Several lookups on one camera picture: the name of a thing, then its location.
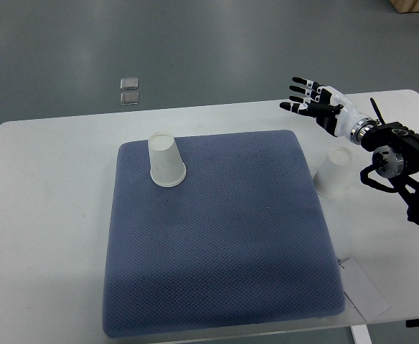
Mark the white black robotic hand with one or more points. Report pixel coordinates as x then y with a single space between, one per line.
331 109

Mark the white paper cup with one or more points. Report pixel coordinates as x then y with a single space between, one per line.
167 168
330 180

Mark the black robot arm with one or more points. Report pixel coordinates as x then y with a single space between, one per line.
395 161

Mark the wooden furniture corner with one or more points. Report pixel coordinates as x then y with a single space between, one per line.
405 6

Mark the blue grey fabric cushion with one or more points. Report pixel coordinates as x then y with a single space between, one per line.
241 240

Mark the white paper cup on cushion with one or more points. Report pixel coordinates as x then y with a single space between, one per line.
167 168

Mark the white paper sheet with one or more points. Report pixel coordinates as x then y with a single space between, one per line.
361 292

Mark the lower metal floor plate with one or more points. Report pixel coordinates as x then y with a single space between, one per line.
130 98

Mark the metal floor plate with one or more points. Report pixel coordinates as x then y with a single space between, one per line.
129 83
130 98

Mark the upper metal floor plate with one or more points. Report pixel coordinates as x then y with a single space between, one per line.
129 83

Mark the white table leg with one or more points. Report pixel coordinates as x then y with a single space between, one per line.
360 334

